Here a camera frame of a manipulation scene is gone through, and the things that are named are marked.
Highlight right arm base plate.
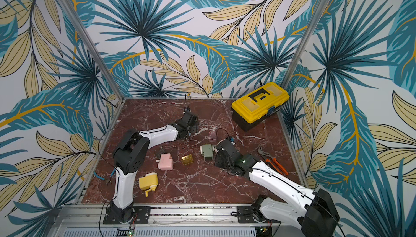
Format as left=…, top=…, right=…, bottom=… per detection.
left=234, top=205, right=281, bottom=224

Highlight clear pink tray back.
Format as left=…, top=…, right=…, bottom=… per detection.
left=209, top=131, right=217, bottom=142

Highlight dark transparent tray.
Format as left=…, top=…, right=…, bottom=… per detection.
left=155, top=148, right=166, bottom=159

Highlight yellow transparent tray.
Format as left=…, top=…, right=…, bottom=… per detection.
left=182, top=154, right=193, bottom=165

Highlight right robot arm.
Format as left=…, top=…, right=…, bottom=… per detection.
left=215, top=139, right=340, bottom=237

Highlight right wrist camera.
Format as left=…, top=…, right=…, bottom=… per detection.
left=226, top=136, right=235, bottom=145

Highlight orange handled pliers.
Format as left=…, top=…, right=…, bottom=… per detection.
left=257, top=147, right=289, bottom=176

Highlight aluminium front rail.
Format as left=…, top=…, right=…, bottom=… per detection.
left=51, top=203, right=329, bottom=237

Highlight pink sharpener front left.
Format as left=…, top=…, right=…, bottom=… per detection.
left=157, top=153, right=174, bottom=171

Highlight yellow pencil sharpener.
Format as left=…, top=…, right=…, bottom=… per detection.
left=139, top=172, right=159, bottom=197

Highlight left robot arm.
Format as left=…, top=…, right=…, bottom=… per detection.
left=107, top=108, right=198, bottom=224

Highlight yellow black toolbox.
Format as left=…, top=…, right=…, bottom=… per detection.
left=231, top=82, right=289, bottom=132

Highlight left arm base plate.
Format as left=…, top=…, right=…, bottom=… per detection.
left=102, top=205, right=151, bottom=225

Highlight green pencil sharpener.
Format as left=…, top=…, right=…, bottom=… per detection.
left=200, top=144, right=215, bottom=161

